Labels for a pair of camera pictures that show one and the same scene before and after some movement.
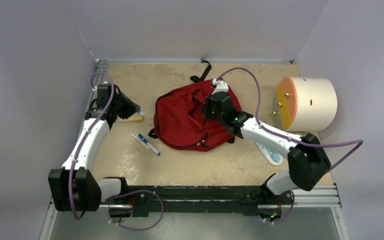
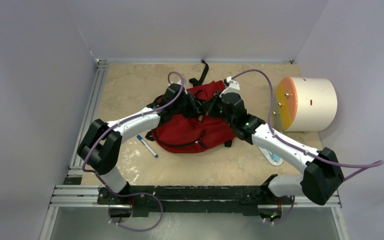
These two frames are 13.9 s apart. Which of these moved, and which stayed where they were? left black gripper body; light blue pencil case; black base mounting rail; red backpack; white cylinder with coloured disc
Moved: left black gripper body; red backpack
Stayed: white cylinder with coloured disc; light blue pencil case; black base mounting rail
